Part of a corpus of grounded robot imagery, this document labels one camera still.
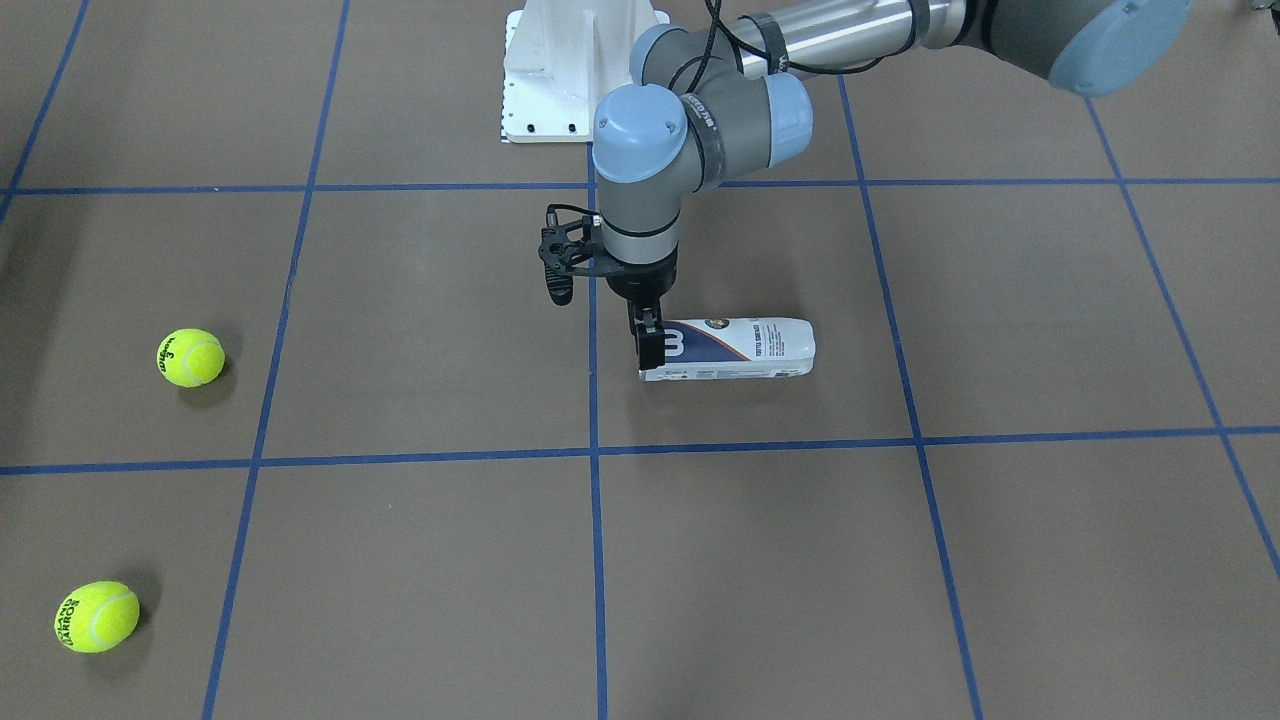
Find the yellow Roland Garros tennis ball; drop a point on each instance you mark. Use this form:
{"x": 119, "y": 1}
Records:
{"x": 97, "y": 617}

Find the white blue tennis ball can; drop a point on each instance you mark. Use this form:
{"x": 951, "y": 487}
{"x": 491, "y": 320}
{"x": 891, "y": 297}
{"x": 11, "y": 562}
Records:
{"x": 726, "y": 349}

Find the yellow Wilson tennis ball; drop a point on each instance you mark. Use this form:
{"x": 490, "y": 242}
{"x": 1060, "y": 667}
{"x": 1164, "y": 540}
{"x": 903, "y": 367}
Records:
{"x": 190, "y": 358}

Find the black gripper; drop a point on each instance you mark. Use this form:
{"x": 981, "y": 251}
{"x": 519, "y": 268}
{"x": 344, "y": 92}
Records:
{"x": 642, "y": 283}

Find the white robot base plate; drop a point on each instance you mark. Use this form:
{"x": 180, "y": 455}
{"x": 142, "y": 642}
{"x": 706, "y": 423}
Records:
{"x": 560, "y": 59}

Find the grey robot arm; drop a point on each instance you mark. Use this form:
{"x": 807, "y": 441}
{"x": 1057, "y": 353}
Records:
{"x": 707, "y": 107}

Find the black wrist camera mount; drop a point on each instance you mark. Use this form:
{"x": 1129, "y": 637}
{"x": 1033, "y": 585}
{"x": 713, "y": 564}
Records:
{"x": 572, "y": 246}

